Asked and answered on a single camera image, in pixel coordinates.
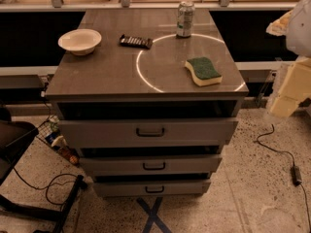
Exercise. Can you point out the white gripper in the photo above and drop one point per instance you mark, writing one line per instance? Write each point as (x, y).
(299, 29)

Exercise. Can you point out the green and yellow sponge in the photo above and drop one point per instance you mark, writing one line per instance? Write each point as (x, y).
(202, 71)

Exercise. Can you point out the white paper bowl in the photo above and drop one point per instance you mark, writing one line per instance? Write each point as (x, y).
(80, 41)

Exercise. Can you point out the green soda can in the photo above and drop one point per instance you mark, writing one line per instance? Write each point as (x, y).
(185, 16)

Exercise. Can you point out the grey drawer cabinet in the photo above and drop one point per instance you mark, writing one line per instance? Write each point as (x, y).
(118, 83)

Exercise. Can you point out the dark snack bar wrapper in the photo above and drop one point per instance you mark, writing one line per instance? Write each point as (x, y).
(135, 42)

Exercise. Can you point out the top grey drawer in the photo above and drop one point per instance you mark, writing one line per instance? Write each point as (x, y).
(138, 133)

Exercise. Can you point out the grey drawer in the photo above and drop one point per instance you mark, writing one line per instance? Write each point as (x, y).
(151, 165)
(138, 133)
(151, 188)

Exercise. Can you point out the middle grey drawer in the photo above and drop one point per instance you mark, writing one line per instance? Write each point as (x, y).
(151, 165)

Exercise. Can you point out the bottom grey drawer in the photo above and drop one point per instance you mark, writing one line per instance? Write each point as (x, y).
(151, 188)

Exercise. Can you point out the wire basket with items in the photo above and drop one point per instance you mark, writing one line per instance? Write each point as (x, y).
(49, 134)

